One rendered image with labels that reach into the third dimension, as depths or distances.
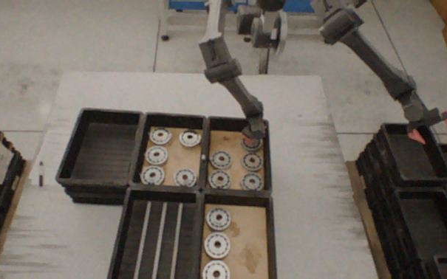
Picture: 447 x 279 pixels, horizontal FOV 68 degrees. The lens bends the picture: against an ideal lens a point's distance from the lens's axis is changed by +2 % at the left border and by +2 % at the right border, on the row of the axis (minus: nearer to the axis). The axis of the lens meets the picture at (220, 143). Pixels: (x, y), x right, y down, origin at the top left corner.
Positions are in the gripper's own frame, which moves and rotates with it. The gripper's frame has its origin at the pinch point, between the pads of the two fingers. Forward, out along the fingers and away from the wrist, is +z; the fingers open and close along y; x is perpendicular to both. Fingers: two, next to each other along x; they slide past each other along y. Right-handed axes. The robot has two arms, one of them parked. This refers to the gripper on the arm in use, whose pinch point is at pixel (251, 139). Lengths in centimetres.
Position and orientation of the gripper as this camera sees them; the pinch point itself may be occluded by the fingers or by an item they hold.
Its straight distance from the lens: 159.4
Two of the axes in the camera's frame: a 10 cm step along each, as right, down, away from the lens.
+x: -7.3, -5.8, 3.6
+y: 6.8, -5.9, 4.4
